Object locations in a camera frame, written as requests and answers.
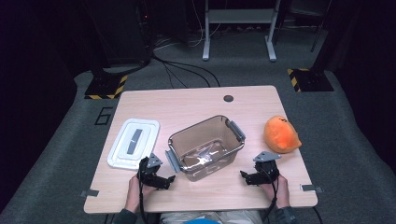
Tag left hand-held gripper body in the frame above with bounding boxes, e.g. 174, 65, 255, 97
138, 152, 163, 188

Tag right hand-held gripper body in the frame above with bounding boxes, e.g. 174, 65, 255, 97
252, 151, 282, 185

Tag white box lid grey handle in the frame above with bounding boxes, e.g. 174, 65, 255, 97
106, 118, 161, 171

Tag orange plush toy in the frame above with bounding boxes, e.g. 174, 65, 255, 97
263, 115, 303, 154

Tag brown transparent storage box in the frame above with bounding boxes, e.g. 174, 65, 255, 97
164, 115, 247, 182

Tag person's right hand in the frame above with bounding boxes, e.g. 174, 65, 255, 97
261, 174, 291, 209

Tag person's left hand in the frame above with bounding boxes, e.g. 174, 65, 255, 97
124, 175, 156, 213

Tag grey tape piece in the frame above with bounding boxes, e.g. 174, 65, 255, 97
300, 184, 324, 193
79, 189, 100, 199

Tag blue round object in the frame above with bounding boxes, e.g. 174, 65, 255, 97
183, 218, 220, 224

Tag black stand base hazard stripes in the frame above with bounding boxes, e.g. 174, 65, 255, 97
287, 68, 334, 93
84, 73, 129, 101

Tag black computer tower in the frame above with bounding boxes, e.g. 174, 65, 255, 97
92, 0, 154, 68

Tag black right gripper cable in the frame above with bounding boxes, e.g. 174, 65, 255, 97
261, 178, 325, 224

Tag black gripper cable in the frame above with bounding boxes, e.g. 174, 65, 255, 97
261, 178, 325, 224
137, 174, 149, 224

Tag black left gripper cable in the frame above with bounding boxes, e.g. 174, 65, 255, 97
137, 174, 149, 224

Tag black floor cable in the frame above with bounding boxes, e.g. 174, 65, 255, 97
160, 60, 189, 90
152, 54, 221, 88

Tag white floor cable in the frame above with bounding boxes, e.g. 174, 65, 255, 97
153, 0, 222, 50

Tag white metal desk frame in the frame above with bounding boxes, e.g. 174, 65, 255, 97
202, 0, 283, 63

